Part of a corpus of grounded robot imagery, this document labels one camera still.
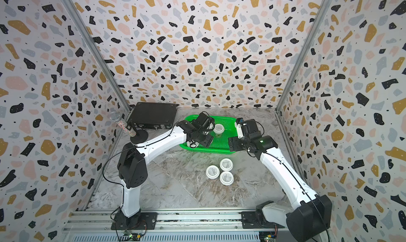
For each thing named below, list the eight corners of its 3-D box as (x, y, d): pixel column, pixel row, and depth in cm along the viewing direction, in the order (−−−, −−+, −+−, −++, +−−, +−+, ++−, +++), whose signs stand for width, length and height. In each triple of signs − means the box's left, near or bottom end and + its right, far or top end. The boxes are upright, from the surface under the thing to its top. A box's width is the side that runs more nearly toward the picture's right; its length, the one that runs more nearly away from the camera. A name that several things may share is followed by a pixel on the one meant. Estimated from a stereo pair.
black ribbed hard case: (129, 130, 111) (125, 125, 106) (139, 106, 126) (137, 101, 122) (171, 131, 111) (169, 125, 106) (176, 107, 126) (174, 101, 122)
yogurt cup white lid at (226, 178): (219, 188, 86) (220, 183, 80) (219, 176, 90) (220, 171, 84) (232, 188, 86) (234, 183, 80) (231, 176, 90) (233, 171, 84)
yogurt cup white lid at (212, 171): (206, 182, 88) (205, 176, 82) (206, 171, 92) (206, 165, 86) (219, 182, 88) (219, 176, 82) (218, 171, 92) (219, 165, 86)
